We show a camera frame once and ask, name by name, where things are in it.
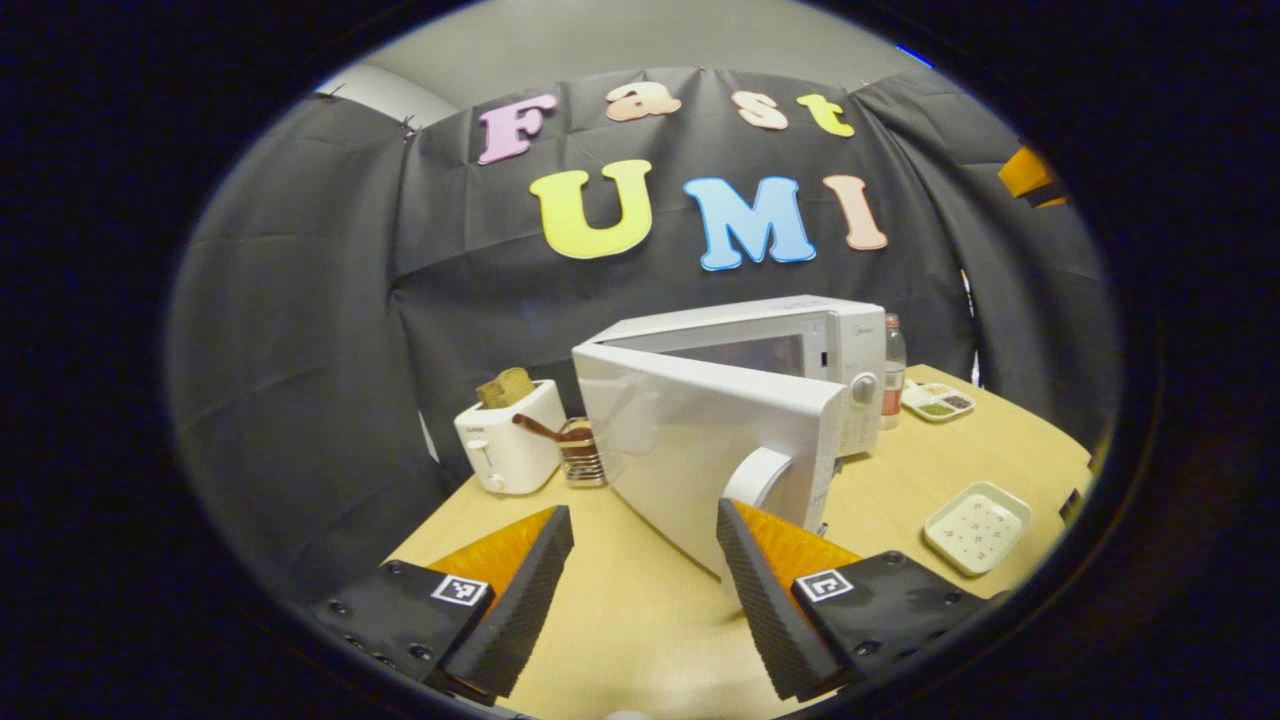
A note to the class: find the white divided dish with beans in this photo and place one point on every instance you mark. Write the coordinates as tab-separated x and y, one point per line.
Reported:
938	405

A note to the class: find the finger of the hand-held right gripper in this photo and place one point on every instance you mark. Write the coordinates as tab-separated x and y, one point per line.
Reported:
1025	172

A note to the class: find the white microwave oven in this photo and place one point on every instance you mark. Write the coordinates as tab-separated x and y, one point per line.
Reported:
700	420

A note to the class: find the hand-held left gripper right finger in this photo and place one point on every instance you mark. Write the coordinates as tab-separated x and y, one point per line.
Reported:
765	610

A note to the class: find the white toaster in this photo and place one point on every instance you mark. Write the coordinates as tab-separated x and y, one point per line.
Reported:
505	455

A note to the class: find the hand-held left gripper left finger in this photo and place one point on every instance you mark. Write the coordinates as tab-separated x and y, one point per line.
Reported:
515	610

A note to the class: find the brown bread slice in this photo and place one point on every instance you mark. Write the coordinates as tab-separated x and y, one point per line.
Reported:
505	388

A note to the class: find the black backdrop cloth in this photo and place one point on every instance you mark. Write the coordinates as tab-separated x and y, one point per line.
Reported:
300	300

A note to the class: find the cream square plate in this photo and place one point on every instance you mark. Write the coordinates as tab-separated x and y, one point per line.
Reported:
978	528

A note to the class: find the clear plastic bottle red label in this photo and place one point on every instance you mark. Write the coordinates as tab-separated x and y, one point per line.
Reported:
893	375

